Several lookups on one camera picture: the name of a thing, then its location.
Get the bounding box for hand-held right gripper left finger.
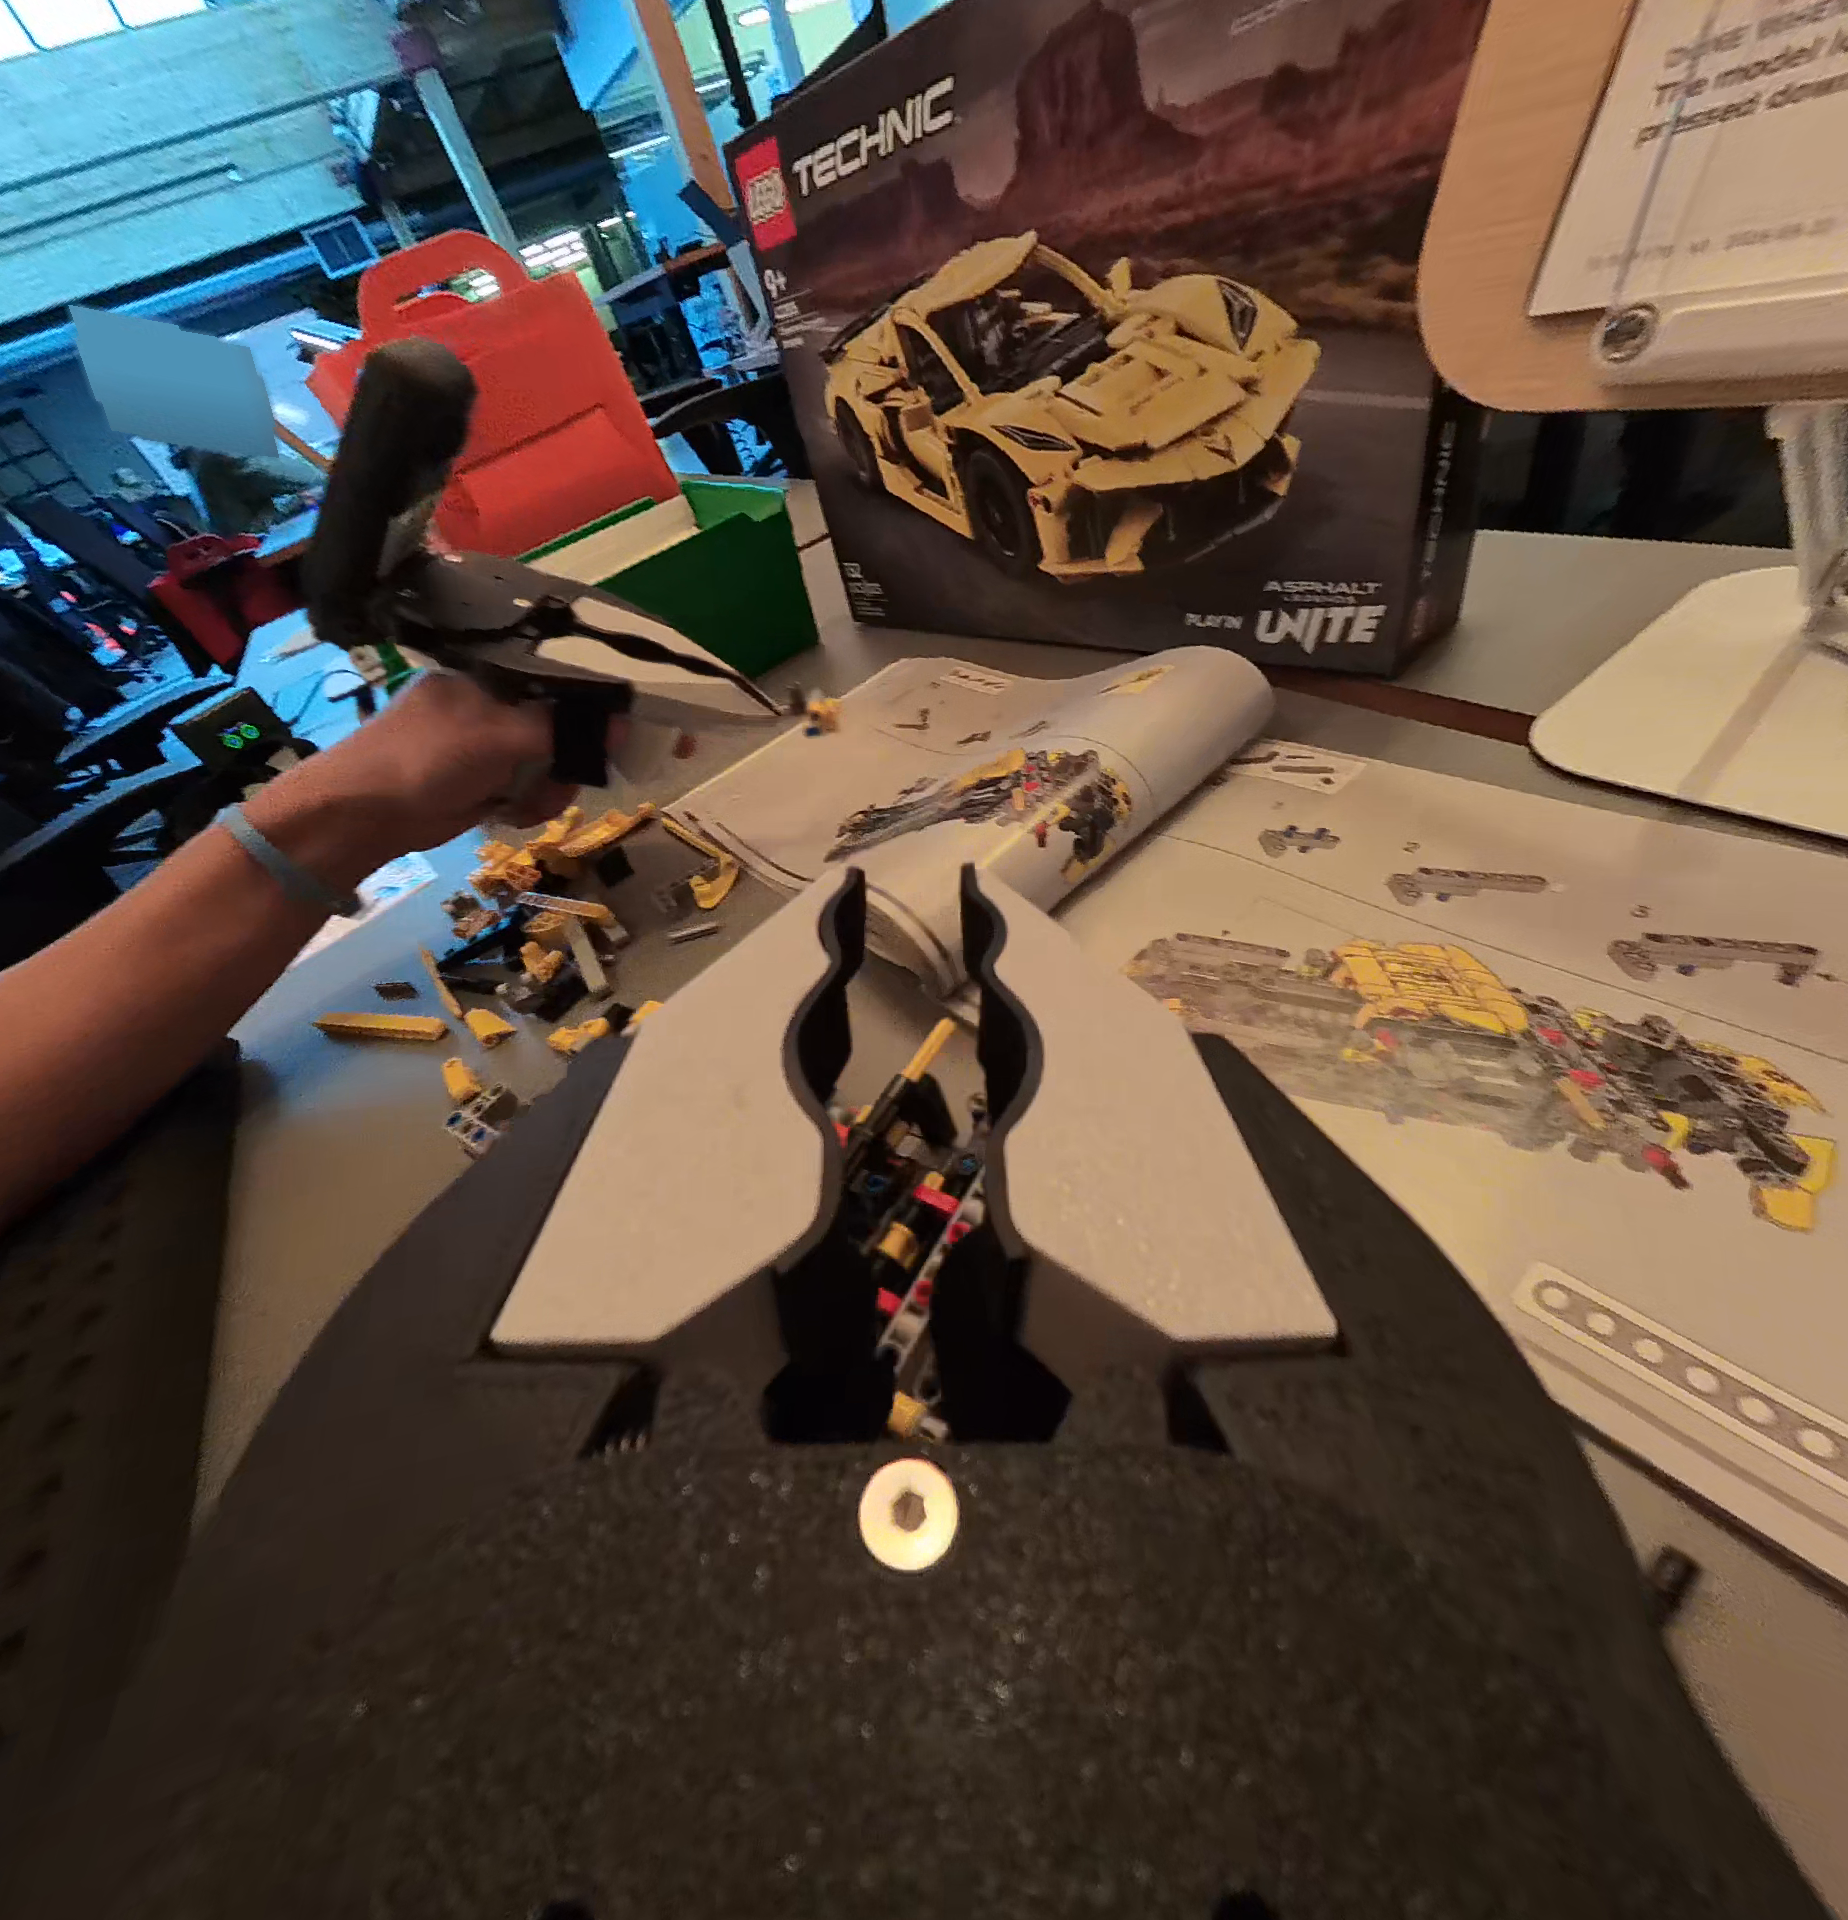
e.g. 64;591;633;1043
487;865;872;1390

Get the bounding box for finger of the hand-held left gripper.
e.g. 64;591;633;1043
538;590;790;717
620;672;787;732

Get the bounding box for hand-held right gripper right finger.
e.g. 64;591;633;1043
957;862;1341;1394

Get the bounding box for yellow black brick car model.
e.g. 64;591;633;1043
825;1020;1002;1446

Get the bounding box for pile of yellow bricks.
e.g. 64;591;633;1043
312;802;744;1159

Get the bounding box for person's left forearm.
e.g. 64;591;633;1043
0;810;359;1250

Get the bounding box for grey desk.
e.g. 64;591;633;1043
191;481;1848;1920

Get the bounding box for person's left hand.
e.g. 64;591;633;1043
270;667;627;894

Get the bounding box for green plastic bin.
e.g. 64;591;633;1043
378;478;822;696

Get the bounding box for white paper stack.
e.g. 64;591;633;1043
587;497;701;580

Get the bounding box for red felt bag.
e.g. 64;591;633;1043
304;226;683;567

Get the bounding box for black device green lights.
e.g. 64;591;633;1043
164;687;298;790

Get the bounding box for open instruction booklet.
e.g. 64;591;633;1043
671;646;1848;1615

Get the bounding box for toy car set box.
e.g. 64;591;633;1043
718;0;1489;680

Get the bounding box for printed instruction sheet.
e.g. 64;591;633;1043
1528;0;1848;328

